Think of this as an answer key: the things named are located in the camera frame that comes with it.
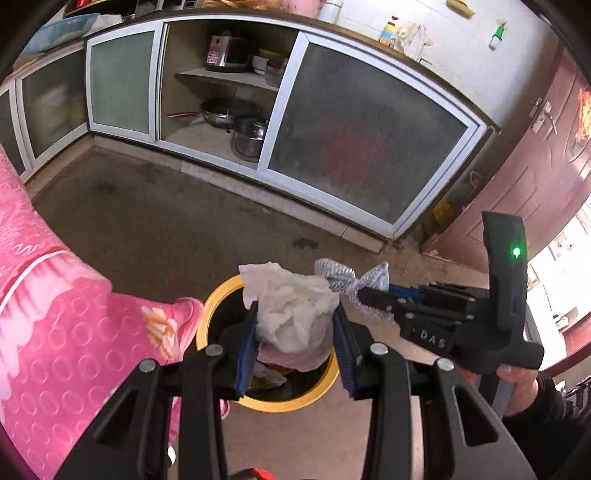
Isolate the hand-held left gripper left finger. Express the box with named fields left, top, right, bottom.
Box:
left=54, top=302, right=259, bottom=480

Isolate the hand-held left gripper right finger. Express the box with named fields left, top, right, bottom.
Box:
left=333, top=307, right=539, bottom=480

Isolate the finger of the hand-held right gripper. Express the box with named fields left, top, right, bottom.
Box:
left=388, top=283, right=435, bottom=302
left=358, top=288, right=409, bottom=324

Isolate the yellow rimmed trash bin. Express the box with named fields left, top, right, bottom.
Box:
left=196, top=274, right=342, bottom=414

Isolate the white tissue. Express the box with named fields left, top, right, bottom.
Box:
left=239, top=262, right=341, bottom=356

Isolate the person's right forearm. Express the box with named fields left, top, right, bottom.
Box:
left=501, top=371, right=591, bottom=480

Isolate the person's right hand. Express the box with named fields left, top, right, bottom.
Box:
left=496, top=364, right=539, bottom=417

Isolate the small white crumpled paper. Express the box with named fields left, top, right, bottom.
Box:
left=253, top=362, right=288, bottom=387

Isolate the reddish brown door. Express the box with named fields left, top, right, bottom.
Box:
left=422, top=41, right=591, bottom=278

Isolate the red object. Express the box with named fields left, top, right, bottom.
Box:
left=231, top=467, right=278, bottom=480

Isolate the kitchen cabinet with sliding doors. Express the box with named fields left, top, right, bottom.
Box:
left=0, top=11, right=502, bottom=241

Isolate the pink floral blanket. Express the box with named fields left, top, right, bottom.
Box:
left=0, top=145, right=232, bottom=480

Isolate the red door decoration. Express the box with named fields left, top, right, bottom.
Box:
left=566, top=88, right=591, bottom=162

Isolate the steel pot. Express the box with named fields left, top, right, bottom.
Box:
left=231, top=116, right=269, bottom=162

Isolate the white cloth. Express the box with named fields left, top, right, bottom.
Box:
left=397, top=22, right=434, bottom=61

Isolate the yellow detergent bottle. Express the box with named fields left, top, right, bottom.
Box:
left=379, top=19, right=402, bottom=47

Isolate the silver rice cooker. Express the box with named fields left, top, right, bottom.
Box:
left=205, top=31, right=252, bottom=73

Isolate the tall pink thermos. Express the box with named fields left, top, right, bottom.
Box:
left=281, top=0, right=324, bottom=14

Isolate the metal door handle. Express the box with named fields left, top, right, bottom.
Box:
left=530, top=98, right=559, bottom=134

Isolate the frying pan with red handle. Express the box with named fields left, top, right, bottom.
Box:
left=167, top=98, right=259, bottom=130

